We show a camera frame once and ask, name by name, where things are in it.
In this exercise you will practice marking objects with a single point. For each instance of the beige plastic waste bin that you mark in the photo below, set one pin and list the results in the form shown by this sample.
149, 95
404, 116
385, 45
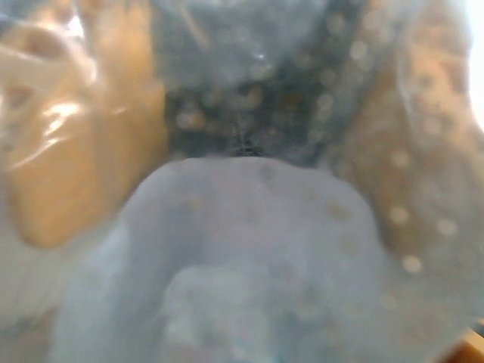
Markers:
397, 215

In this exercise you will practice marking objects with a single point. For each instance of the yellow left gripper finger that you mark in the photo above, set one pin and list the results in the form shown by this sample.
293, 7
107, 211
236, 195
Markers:
474, 349

